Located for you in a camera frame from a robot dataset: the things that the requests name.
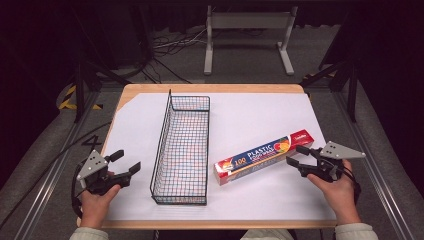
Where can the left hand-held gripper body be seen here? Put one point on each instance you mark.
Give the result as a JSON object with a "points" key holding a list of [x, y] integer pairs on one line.
{"points": [[93, 165]]}

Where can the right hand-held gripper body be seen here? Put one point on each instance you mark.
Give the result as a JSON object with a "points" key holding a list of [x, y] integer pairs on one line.
{"points": [[328, 160]]}

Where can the red blue plastic wrap box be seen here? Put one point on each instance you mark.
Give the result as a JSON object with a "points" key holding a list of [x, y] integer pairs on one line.
{"points": [[263, 155]]}

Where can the person's right hand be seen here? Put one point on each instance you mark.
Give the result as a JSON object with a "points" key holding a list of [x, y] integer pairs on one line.
{"points": [[340, 196]]}

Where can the person's left hand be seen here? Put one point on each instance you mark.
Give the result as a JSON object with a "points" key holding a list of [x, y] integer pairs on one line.
{"points": [[95, 206]]}

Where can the white paper sheet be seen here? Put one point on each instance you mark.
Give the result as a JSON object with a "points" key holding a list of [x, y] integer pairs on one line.
{"points": [[253, 113]]}

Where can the yellow black hazard tape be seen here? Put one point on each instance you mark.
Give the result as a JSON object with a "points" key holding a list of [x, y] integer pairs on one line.
{"points": [[68, 97]]}

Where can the black tripod stand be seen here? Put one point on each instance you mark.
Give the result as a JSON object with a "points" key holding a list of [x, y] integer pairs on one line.
{"points": [[351, 90], [79, 86]]}

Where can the person's lap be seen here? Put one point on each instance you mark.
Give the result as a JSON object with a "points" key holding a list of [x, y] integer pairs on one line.
{"points": [[266, 235]]}

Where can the white metal stand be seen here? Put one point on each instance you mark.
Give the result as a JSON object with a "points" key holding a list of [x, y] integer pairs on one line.
{"points": [[250, 20]]}

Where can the metal floor rail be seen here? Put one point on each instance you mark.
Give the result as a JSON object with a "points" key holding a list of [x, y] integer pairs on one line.
{"points": [[373, 166], [50, 182]]}

